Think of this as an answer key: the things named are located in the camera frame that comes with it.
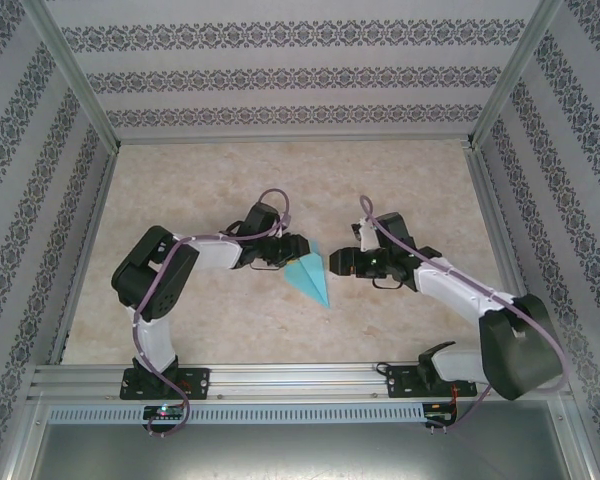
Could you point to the light blue paper sheet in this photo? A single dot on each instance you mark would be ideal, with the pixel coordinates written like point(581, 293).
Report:
point(307, 280)

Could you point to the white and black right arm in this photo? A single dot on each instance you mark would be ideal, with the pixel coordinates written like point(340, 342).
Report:
point(520, 340)

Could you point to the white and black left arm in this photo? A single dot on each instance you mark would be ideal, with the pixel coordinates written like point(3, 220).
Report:
point(155, 280)

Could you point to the grey metal sheet shelf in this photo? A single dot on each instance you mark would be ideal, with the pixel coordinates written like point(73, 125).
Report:
point(300, 455)

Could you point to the small green circuit board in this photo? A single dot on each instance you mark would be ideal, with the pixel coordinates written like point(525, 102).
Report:
point(440, 416)
point(165, 412)

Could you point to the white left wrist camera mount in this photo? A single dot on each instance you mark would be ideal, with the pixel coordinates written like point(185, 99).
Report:
point(281, 232)

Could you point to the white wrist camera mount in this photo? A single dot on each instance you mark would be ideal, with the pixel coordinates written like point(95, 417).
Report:
point(366, 237)
point(281, 232)

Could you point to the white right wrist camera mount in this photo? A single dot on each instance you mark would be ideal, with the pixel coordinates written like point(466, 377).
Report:
point(366, 237)

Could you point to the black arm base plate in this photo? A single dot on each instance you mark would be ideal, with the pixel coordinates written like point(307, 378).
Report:
point(200, 382)
point(400, 382)

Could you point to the wide aluminium base rail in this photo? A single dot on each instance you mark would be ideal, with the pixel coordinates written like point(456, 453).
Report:
point(290, 380)

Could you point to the aluminium frame post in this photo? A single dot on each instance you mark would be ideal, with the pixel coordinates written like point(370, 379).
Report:
point(22, 435)
point(517, 75)
point(75, 75)
point(585, 435)

